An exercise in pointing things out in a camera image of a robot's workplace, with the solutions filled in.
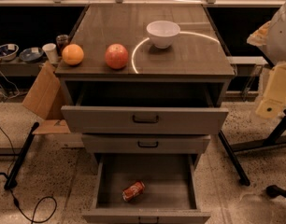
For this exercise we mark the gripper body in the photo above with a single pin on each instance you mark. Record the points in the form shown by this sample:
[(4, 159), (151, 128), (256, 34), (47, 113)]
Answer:
[(280, 36)]

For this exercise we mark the red coke can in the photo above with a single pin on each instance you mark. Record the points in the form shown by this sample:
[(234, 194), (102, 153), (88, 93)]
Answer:
[(133, 191)]

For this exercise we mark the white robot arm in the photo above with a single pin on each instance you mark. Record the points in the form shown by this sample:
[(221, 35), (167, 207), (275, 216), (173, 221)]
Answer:
[(270, 38)]

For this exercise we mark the grey drawer cabinet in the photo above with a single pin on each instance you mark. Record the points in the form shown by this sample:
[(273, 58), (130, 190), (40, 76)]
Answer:
[(195, 56)]

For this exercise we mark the grey bottom drawer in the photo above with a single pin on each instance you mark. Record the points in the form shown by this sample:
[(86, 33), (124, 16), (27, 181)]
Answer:
[(169, 196)]

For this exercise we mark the grey drawer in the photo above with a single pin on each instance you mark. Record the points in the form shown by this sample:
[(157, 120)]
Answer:
[(145, 143), (144, 108), (169, 196)]

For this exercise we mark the grey top drawer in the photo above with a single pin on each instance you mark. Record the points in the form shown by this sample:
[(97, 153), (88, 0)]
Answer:
[(144, 108)]

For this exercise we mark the grey middle drawer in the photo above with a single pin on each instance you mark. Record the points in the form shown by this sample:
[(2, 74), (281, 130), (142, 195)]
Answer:
[(145, 143)]

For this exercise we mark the black stand leg right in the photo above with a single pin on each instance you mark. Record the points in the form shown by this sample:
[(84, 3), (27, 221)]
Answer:
[(243, 179)]

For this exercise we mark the black stand leg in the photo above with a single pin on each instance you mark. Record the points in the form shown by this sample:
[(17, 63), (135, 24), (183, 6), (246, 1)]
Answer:
[(11, 179), (243, 179)]

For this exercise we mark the white ceramic bowl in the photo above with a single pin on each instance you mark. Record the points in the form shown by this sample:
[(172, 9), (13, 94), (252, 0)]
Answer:
[(162, 33)]

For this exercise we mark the red apple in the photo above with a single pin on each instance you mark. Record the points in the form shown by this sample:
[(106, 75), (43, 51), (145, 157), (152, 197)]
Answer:
[(116, 56)]

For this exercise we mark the orange fruit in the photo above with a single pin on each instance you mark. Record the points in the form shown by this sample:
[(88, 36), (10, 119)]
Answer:
[(72, 54)]

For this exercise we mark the dark glass jar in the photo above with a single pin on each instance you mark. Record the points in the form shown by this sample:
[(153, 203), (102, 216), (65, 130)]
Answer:
[(62, 41)]

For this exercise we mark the white paper cup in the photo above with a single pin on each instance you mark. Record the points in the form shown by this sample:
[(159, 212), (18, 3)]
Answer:
[(51, 51)]

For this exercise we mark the brown cardboard box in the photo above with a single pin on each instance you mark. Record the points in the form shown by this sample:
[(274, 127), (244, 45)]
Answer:
[(45, 99)]

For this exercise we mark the blue bowl on shelf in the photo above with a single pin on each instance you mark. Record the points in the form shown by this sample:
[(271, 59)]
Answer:
[(31, 55)]

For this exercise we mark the metal bowl on shelf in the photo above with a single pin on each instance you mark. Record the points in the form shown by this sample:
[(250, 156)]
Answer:
[(8, 52)]

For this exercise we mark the black stand leg left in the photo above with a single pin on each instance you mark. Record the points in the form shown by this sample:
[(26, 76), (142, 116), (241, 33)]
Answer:
[(11, 179)]

